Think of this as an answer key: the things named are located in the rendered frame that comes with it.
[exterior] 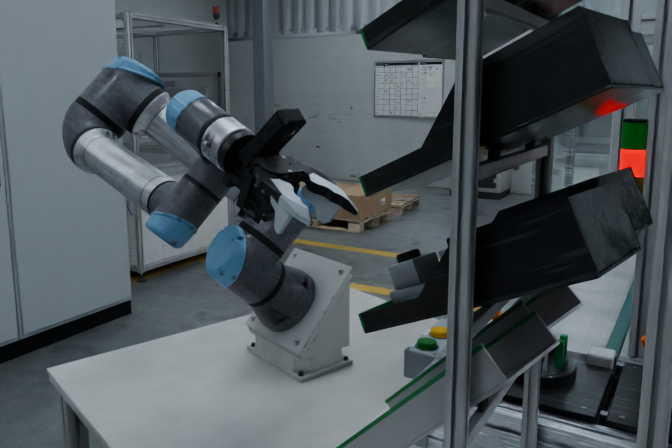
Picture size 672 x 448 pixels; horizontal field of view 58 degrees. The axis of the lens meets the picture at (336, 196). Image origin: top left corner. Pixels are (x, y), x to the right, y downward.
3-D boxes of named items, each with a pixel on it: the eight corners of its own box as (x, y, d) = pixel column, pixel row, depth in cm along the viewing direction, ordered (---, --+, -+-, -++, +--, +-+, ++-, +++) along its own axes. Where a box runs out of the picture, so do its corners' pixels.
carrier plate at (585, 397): (447, 390, 106) (447, 379, 105) (489, 343, 126) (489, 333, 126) (594, 429, 93) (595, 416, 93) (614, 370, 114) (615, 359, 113)
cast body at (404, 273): (396, 316, 74) (377, 261, 75) (420, 305, 77) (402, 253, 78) (445, 305, 68) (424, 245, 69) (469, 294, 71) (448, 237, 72)
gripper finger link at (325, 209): (353, 234, 88) (298, 206, 90) (367, 199, 85) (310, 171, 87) (345, 242, 85) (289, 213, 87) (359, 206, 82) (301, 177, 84)
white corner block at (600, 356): (585, 373, 112) (586, 353, 111) (589, 364, 116) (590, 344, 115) (612, 379, 110) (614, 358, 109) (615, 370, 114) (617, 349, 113)
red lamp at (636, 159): (616, 175, 113) (618, 149, 112) (620, 173, 117) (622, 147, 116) (646, 177, 110) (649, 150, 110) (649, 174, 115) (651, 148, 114)
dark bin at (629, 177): (417, 297, 83) (399, 246, 84) (465, 276, 92) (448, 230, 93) (620, 242, 64) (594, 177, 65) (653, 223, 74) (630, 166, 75)
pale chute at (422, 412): (349, 485, 74) (329, 451, 76) (410, 440, 84) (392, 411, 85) (508, 384, 58) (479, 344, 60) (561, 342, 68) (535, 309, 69)
